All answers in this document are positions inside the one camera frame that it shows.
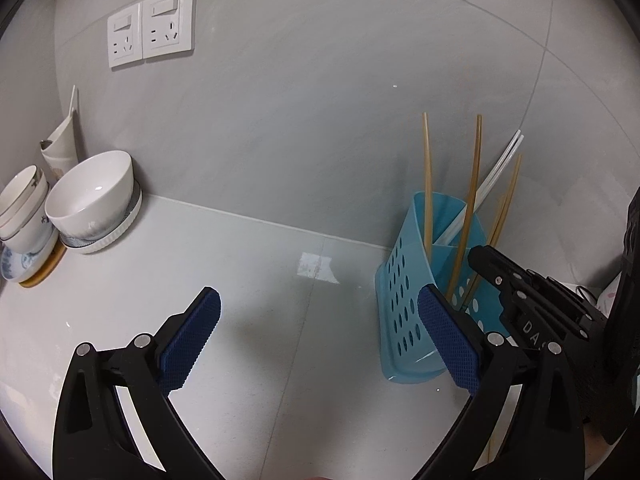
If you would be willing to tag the left white wall socket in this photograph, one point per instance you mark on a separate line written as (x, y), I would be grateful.
(124, 37)

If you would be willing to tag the white ribbed plate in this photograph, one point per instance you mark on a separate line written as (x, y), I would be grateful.
(87, 247)

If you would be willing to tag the white plastic chopstick pair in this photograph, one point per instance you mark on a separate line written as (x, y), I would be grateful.
(455, 226)

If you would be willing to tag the bamboo chopstick middle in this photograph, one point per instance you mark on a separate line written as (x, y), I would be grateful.
(469, 209)

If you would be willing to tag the stacked small white bowls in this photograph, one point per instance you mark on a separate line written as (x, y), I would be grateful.
(24, 225)

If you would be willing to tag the wooden coaster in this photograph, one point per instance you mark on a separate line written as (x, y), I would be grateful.
(48, 266)

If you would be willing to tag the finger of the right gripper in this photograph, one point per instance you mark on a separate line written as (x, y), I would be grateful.
(535, 310)

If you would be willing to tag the white wall socket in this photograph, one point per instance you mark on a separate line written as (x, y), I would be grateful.
(166, 27)
(124, 37)

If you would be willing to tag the white folded paper holder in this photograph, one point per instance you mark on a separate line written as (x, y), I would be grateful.
(59, 149)

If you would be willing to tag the blue plastic utensil holder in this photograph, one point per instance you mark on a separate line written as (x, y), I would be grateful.
(407, 353)

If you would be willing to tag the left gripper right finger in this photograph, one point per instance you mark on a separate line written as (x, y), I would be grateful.
(521, 420)

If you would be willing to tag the bamboo chopstick pair right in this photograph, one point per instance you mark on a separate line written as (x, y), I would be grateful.
(503, 210)

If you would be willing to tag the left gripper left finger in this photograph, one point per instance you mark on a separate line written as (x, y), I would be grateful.
(92, 439)

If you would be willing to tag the right white wall socket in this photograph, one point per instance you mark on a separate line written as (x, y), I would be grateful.
(166, 27)

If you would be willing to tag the large white bowl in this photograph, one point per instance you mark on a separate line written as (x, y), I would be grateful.
(93, 196)

